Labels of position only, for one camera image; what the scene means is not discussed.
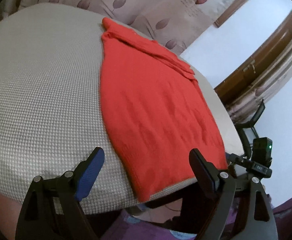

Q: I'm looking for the brown wooden window frame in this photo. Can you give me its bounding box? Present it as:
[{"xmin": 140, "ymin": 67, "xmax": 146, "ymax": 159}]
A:
[{"xmin": 214, "ymin": 0, "xmax": 248, "ymax": 28}]

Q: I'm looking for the brown wooden door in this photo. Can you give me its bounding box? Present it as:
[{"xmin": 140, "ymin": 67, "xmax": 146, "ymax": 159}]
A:
[{"xmin": 214, "ymin": 11, "xmax": 292, "ymax": 105}]

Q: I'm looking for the purple patterned bedding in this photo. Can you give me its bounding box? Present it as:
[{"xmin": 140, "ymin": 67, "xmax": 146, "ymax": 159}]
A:
[{"xmin": 102, "ymin": 187, "xmax": 292, "ymax": 239}]

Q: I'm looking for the red knit sweater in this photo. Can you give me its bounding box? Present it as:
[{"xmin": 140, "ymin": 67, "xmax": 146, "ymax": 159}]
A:
[{"xmin": 100, "ymin": 18, "xmax": 227, "ymax": 202}]

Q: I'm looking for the beige woven table cover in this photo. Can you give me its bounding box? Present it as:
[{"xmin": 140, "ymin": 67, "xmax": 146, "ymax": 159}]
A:
[{"xmin": 0, "ymin": 3, "xmax": 138, "ymax": 215}]

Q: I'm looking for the beige leaf print curtain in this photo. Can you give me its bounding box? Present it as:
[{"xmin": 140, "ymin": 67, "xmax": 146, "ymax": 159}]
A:
[{"xmin": 0, "ymin": 0, "xmax": 235, "ymax": 54}]

